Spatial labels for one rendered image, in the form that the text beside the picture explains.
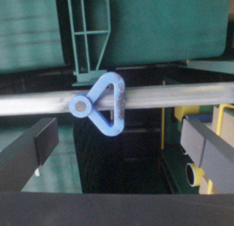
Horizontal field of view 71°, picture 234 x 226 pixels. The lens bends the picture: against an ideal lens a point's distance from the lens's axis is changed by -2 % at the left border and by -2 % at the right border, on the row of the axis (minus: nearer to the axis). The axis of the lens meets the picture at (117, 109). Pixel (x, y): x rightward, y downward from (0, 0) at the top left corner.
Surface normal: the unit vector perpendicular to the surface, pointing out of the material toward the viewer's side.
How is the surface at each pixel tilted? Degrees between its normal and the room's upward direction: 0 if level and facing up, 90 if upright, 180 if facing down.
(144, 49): 95
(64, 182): 95
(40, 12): 91
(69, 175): 92
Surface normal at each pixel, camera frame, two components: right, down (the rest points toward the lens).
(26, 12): 0.10, 0.29
